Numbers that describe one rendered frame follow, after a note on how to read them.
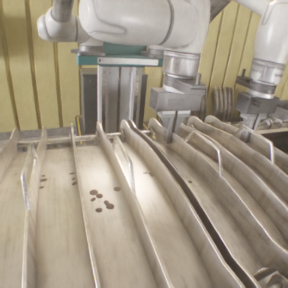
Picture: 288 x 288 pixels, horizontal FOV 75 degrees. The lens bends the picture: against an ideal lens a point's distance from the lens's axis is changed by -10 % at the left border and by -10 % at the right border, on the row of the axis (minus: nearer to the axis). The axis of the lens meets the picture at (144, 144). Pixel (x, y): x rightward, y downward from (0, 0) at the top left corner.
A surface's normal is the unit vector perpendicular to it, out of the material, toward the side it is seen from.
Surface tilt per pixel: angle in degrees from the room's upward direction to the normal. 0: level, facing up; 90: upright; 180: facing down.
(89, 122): 90
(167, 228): 9
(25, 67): 90
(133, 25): 110
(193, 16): 87
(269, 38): 91
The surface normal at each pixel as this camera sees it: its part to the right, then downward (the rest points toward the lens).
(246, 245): 0.16, -0.74
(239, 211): -0.94, 0.10
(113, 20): 0.22, 0.70
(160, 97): 0.34, 0.47
